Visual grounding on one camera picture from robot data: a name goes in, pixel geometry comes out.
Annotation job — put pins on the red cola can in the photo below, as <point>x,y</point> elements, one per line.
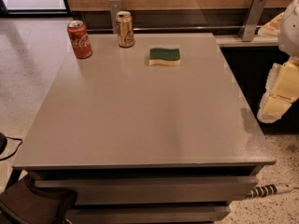
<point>79,39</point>

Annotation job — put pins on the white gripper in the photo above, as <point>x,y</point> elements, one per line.
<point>290,32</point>

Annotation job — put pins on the grey cabinet with drawers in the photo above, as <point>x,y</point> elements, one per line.
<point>142,143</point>

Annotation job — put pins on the gold beverage can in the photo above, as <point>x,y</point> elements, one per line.
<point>124,21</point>

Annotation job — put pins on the dark brown bag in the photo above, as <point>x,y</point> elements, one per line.
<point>23,203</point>

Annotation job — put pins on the horizontal metal rail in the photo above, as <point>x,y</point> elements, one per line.
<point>194,29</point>

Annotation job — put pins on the right metal wall bracket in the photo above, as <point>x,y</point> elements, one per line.
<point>248,29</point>

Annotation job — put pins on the white power strip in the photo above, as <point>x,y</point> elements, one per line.
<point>271,189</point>

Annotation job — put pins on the left metal wall bracket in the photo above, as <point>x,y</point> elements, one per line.
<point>115,6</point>

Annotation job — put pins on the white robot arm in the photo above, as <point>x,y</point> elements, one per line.
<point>288,38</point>

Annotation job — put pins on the metal wall bracket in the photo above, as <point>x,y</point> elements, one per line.
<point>115,6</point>
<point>248,29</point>

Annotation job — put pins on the green and yellow sponge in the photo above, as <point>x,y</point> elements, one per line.
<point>162,56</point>

